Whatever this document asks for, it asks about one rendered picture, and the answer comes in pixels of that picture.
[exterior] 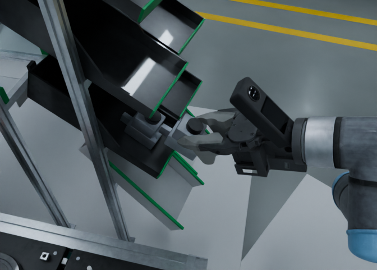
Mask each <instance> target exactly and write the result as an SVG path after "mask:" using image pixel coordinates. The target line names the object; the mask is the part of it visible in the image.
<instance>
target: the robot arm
mask: <svg viewBox="0 0 377 270"><path fill-rule="evenodd" d="M229 101H230V103H231V104H232V105H233V106H234V107H235V108H227V109H220V110H217V111H214V112H209V113H205V114H203V115H199V116H196V117H195V118H197V119H199V120H200V121H201V122H202V123H204V124H206V125H208V126H209V127H210V129H211V130H212V131H213V133H211V134H208V135H194V136H188V135H184V136H183V137H182V138H180V139H178V140H177V144H178V145H180V146H182V147H184V148H186V149H190V150H193V151H194V153H195V154H196V155H197V156H198V157H199V159H200V160H201V161H202V162H203V163H204V164H207V165H210V164H213V163H214V162H215V157H216V156H217V155H230V154H231V155H232V157H233V159H234V162H236V164H235V165H234V166H235V169H236V172H237V174H238V175H249V176H260V177H267V176H268V173H269V170H281V171H295V172H306V171H307V165H308V166H309V167H320V168H338V169H345V170H349V171H348V172H344V173H342V174H340V175H339V176H338V177H337V178H336V179H335V180H334V182H333V185H332V196H333V200H334V203H335V205H336V206H337V207H338V209H339V210H341V212H342V214H343V215H344V217H345V218H346V220H347V222H348V228H347V230H346V234H347V235H348V248H349V250H350V252H351V253H352V254H353V255H355V256H357V257H358V258H360V259H363V260H366V261H368V262H373V263H377V116H370V117H309V118H308V119H307V118H296V119H295V122H294V121H293V120H292V119H291V118H290V117H289V116H288V115H287V114H286V113H285V112H284V111H283V110H282V109H281V108H280V107H279V106H278V105H277V104H276V103H275V102H274V101H273V100H272V99H271V98H270V97H269V96H268V95H267V94H266V93H265V92H264V91H263V90H262V89H261V88H260V87H259V86H258V85H257V84H256V83H255V82H254V81H253V80H252V79H251V78H250V77H245V78H243V79H242V80H240V81H239V82H238V83H237V85H236V87H235V89H234V91H233V93H232V95H231V97H230V99H229ZM243 169H244V170H257V173H248V172H243Z"/></svg>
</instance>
